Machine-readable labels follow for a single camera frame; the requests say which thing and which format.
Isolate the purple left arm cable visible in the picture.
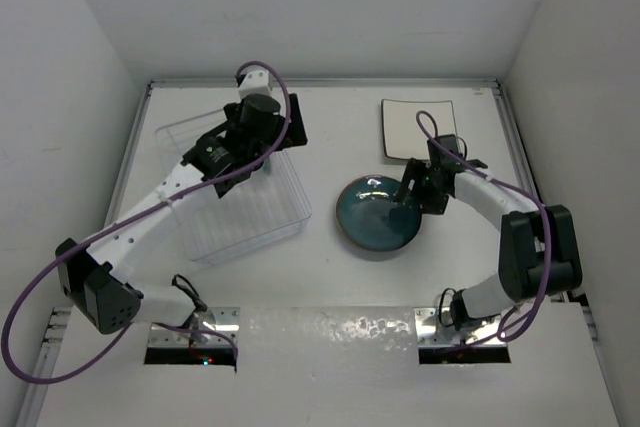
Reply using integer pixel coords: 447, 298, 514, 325
1, 61, 292, 386

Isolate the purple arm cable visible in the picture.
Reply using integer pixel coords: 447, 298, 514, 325
414, 110, 554, 343
1, 61, 292, 386

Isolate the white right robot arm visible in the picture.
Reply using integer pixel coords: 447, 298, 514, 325
396, 135, 583, 331

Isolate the clear plastic dish rack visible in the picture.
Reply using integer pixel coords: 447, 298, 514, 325
155, 106, 314, 266

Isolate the metal base plate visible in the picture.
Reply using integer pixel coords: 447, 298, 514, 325
147, 308, 240, 349
414, 307, 506, 349

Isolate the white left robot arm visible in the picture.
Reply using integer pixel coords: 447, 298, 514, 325
56, 93, 308, 335

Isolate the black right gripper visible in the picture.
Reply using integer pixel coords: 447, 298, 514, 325
394, 158, 448, 216

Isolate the white square plate black rim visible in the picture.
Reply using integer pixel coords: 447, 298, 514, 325
383, 151, 429, 165

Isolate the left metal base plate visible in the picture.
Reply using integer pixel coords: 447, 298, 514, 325
147, 308, 240, 349

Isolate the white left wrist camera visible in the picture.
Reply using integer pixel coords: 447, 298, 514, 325
236, 68, 272, 99

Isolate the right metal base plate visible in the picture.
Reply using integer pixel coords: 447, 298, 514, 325
414, 307, 506, 349

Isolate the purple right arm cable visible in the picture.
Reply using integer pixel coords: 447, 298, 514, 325
414, 110, 554, 343

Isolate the dark blue round plate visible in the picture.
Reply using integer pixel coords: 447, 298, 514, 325
335, 175, 422, 252

